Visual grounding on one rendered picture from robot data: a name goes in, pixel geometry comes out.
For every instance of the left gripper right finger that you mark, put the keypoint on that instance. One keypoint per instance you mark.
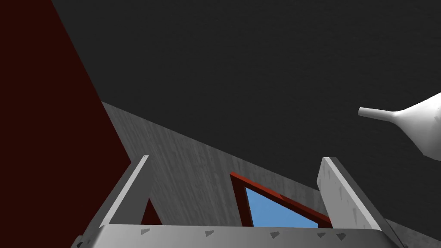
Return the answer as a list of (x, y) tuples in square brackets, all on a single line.
[(344, 203)]

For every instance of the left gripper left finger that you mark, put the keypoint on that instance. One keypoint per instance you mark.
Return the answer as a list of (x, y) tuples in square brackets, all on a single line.
[(132, 193)]

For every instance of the red framed window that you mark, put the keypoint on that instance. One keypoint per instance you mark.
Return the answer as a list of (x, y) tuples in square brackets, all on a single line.
[(272, 212)]

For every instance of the white ceiling lamp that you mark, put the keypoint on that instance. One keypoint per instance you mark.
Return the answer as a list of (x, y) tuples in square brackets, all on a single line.
[(411, 122)]

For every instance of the dark red door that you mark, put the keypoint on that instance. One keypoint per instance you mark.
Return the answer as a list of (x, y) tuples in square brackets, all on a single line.
[(44, 131)]

